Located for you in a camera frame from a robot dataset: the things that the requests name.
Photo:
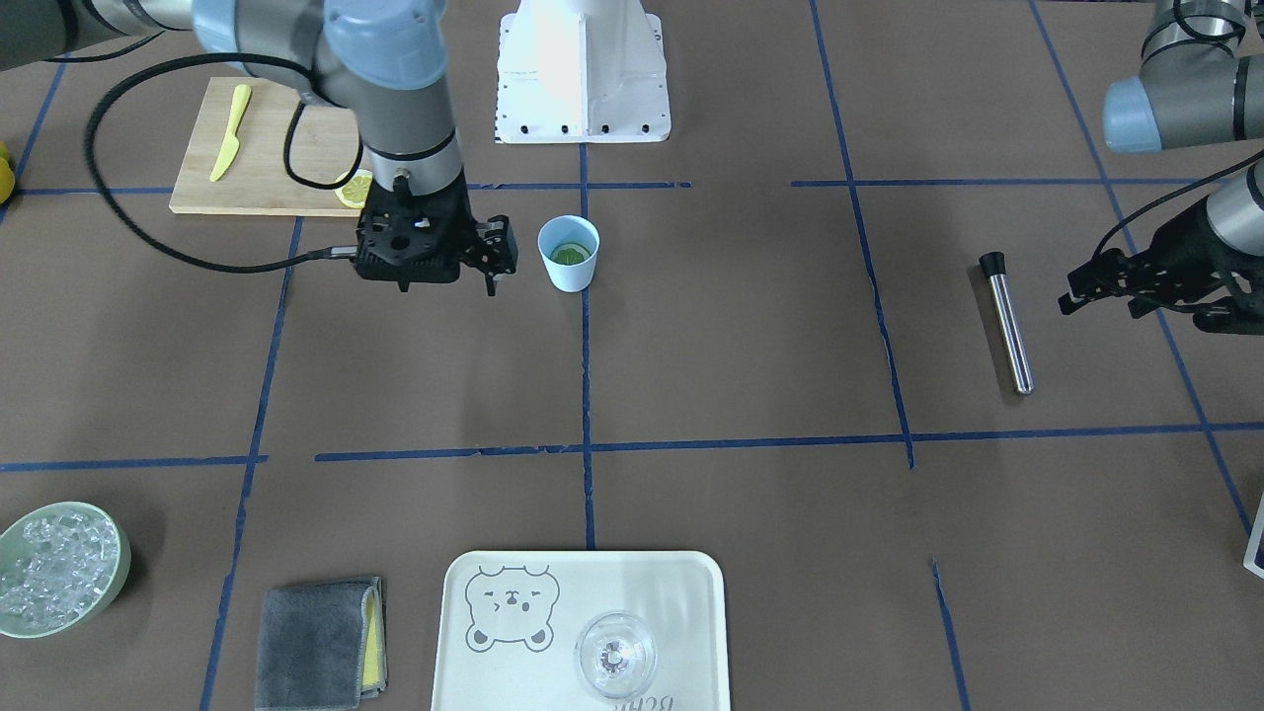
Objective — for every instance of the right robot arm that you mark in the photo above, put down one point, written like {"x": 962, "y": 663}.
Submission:
{"x": 383, "y": 61}

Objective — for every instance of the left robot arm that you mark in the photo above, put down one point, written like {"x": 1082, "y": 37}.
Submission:
{"x": 1194, "y": 87}

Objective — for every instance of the white bear tray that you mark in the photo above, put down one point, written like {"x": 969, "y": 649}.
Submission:
{"x": 509, "y": 623}

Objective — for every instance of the yellow lemon slice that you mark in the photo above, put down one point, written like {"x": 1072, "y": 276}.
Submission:
{"x": 570, "y": 254}

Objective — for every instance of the steel muddler black tip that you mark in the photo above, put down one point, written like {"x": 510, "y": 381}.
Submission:
{"x": 994, "y": 269}

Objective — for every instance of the yellow plastic knife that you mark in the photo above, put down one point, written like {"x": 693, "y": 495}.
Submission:
{"x": 230, "y": 143}

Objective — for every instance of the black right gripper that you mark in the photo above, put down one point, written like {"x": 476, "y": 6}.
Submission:
{"x": 495, "y": 248}

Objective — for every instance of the grey folded cloth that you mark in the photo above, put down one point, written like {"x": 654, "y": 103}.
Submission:
{"x": 322, "y": 646}

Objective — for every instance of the light blue cup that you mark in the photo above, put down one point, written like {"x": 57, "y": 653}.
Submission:
{"x": 562, "y": 229}

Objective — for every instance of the whole yellow lemon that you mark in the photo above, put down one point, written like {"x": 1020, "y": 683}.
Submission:
{"x": 8, "y": 176}

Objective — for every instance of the clear wine glass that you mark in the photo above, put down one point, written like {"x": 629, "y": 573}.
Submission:
{"x": 616, "y": 656}

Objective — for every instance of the green bowl of ice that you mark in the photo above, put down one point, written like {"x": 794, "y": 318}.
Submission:
{"x": 62, "y": 564}

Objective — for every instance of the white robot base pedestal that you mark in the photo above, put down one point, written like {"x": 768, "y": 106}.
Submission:
{"x": 582, "y": 72}

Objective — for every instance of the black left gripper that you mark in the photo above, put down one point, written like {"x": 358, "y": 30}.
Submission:
{"x": 1193, "y": 259}

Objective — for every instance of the wooden cutting board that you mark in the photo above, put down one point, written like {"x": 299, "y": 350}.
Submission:
{"x": 256, "y": 184}

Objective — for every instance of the lemon slice on board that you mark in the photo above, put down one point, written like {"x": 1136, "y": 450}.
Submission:
{"x": 353, "y": 191}

